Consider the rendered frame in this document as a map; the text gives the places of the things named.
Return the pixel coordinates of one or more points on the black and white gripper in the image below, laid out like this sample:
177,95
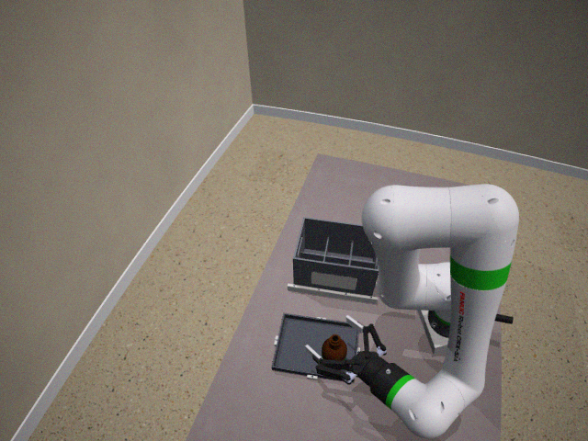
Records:
365,365

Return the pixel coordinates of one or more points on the brown bottle with green label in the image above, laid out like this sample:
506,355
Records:
334,348

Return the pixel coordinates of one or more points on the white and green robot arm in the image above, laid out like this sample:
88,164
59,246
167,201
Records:
479,224

